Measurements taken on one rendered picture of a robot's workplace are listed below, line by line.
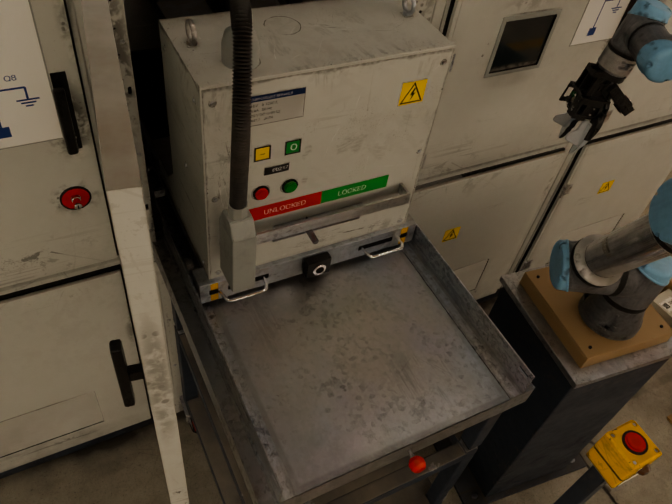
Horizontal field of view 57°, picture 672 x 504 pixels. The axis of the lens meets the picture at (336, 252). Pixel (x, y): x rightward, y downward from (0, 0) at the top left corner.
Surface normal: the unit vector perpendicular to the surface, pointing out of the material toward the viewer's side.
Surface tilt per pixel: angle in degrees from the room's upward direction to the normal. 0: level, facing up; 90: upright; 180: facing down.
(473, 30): 90
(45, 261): 90
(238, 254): 90
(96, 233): 90
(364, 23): 0
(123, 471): 0
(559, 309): 1
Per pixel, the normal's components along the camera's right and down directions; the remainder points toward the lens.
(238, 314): 0.12, -0.67
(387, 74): 0.45, 0.69
